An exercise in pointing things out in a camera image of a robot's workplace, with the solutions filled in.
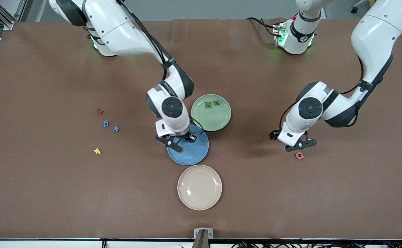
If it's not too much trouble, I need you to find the black left arm base cable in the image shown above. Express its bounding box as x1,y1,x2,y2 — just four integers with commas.
246,17,281,38

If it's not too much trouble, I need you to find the grey metal mounting bracket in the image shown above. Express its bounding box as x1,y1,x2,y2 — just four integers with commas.
194,228,214,239

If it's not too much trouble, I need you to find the camera mounting post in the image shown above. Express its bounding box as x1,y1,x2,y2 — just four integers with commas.
191,230,210,248

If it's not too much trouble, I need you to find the green round plate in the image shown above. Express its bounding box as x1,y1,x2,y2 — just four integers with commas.
191,94,232,132

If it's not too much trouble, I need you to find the brown table cover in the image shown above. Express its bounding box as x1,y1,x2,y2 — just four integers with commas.
0,18,402,240

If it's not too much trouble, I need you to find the blue round plate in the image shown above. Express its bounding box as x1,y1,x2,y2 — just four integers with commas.
167,125,210,166

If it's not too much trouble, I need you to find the white table edge rail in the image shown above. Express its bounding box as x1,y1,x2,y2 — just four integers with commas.
0,240,402,248

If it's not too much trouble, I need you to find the beige round plate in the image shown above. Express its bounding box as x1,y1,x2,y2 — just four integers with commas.
177,164,223,211

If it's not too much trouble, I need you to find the black office chair caster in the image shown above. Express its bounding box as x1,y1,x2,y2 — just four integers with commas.
351,0,368,14

